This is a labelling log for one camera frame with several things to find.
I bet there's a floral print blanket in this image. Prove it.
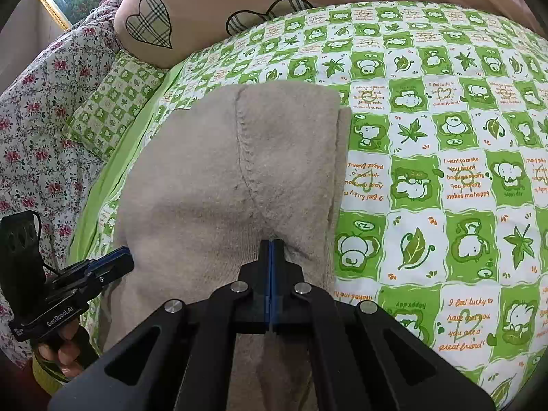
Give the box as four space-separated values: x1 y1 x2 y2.
0 0 126 369

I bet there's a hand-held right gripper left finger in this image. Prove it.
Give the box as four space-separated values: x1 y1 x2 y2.
47 239 272 411

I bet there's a green checkered pillow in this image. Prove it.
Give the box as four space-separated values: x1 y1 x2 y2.
64 49 171 160

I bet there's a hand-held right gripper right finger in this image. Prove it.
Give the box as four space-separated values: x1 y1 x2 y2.
271 239 497 411

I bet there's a person's left hand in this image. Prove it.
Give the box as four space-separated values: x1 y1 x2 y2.
38 320 86 378

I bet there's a green checkered bed sheet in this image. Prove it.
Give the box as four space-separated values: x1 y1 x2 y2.
68 0 548 411

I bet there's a pink heart-pattern pillow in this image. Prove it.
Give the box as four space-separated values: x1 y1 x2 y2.
113 0 536 70

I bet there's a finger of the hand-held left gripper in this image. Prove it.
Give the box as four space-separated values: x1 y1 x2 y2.
60 246 130 274
83 253 135 287

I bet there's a beige knit sweater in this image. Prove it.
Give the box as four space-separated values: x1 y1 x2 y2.
100 81 352 411

